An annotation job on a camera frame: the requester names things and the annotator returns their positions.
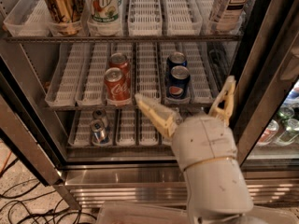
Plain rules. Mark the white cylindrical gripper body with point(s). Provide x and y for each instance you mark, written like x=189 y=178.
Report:
x=204 y=140

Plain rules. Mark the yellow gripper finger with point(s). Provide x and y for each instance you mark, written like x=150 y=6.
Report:
x=163 y=118
x=223 y=106

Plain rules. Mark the Texas Tea plastic bottle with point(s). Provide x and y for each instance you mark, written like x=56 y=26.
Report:
x=224 y=15

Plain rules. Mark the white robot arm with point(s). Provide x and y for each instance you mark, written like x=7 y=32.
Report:
x=217 y=192

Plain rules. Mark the fridge glass door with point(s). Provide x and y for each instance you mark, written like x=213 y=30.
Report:
x=267 y=132

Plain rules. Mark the stainless steel fridge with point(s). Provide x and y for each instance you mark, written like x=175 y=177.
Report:
x=51 y=84

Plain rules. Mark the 7up bottle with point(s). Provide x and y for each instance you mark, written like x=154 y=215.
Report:
x=104 y=17

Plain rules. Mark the front Pepsi can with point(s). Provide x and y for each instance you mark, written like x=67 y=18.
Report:
x=178 y=82

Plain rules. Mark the pepsi can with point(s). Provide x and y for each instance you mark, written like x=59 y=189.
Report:
x=176 y=58
x=178 y=82

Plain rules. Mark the front Coca-Cola can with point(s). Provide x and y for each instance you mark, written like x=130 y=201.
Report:
x=117 y=88

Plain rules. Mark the coca-cola can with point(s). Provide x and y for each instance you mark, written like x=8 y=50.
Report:
x=120 y=60
x=117 y=88

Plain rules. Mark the rear Pepsi can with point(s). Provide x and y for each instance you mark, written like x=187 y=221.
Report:
x=176 y=58

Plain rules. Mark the rear silver blue can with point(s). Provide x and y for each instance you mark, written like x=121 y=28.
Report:
x=102 y=115

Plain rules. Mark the silver blue can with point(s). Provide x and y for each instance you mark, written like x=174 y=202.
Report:
x=102 y=115
x=99 y=133

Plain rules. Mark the front silver blue can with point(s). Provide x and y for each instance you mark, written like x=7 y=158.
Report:
x=99 y=133

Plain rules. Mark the rear Coca-Cola can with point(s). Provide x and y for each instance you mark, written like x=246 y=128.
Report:
x=120 y=60

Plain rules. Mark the right clear plastic bin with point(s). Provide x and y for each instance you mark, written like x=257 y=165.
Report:
x=274 y=216

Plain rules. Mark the clear plastic bin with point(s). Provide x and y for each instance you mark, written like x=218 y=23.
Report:
x=274 y=216
x=113 y=212

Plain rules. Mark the left clear plastic bin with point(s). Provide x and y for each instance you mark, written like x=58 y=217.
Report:
x=113 y=212

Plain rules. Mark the gold drink can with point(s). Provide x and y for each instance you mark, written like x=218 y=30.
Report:
x=64 y=13

